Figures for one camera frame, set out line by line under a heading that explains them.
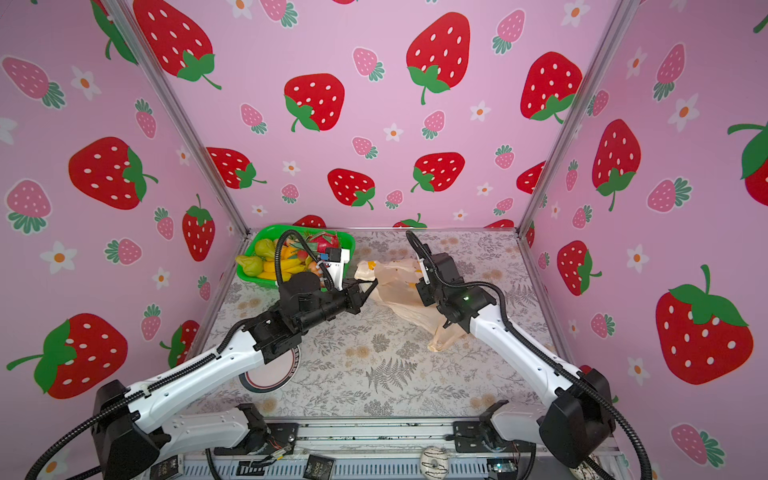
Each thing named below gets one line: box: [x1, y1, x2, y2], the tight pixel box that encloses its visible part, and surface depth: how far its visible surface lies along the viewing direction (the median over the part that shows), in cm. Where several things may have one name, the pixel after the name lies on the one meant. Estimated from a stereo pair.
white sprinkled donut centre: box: [420, 446, 449, 480], surface depth 70 cm
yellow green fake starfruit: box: [236, 255, 263, 277], surface depth 98 cm
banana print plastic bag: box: [354, 260, 468, 352], surface depth 75 cm
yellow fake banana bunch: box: [257, 248, 306, 282], surface depth 101 cm
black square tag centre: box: [303, 454, 335, 480], surface depth 70 cm
